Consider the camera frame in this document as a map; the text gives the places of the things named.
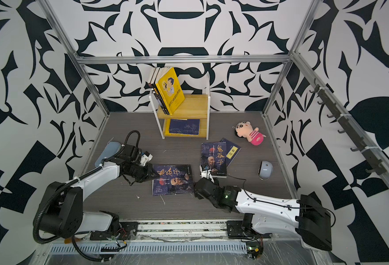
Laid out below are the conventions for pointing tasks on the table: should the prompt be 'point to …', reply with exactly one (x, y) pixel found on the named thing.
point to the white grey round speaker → (266, 170)
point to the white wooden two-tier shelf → (195, 106)
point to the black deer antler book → (157, 92)
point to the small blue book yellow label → (184, 126)
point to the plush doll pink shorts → (245, 129)
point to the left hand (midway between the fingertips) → (159, 174)
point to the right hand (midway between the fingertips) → (199, 183)
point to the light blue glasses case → (108, 150)
